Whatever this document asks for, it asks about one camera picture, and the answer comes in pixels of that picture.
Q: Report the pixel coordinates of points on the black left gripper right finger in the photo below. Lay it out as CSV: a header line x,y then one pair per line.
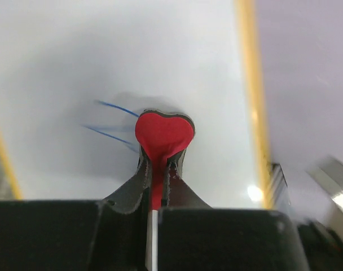
x,y
175,192

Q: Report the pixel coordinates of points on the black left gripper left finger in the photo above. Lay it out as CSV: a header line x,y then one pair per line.
x,y
128,197

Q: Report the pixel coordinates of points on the yellow framed whiteboard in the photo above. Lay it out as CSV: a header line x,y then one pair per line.
x,y
75,75

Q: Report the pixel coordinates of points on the black whiteboard stand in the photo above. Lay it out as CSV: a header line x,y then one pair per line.
x,y
279,189

